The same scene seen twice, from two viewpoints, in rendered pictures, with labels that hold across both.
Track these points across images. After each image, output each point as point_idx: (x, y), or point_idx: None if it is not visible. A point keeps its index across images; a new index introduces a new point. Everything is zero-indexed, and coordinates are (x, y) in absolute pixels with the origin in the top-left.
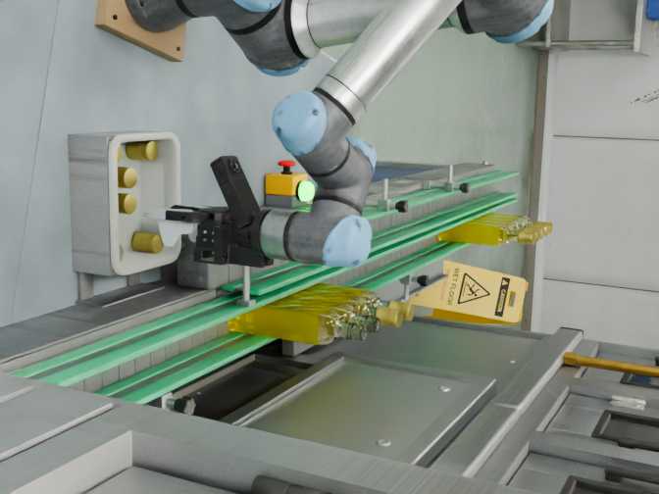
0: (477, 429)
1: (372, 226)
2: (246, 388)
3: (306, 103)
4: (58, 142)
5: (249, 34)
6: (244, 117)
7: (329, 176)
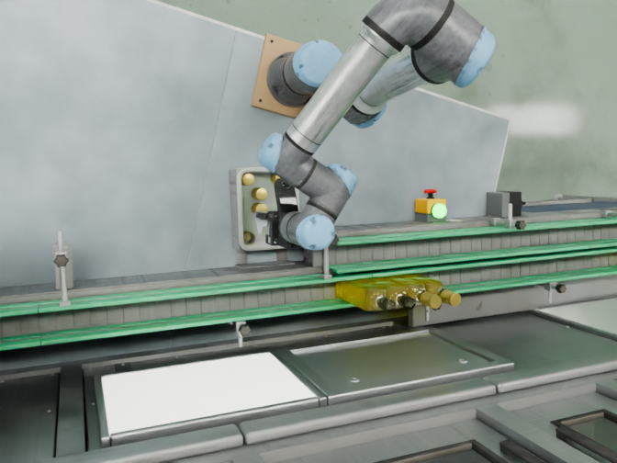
0: (433, 389)
1: (519, 242)
2: None
3: (270, 140)
4: (221, 173)
5: None
6: (392, 159)
7: (301, 188)
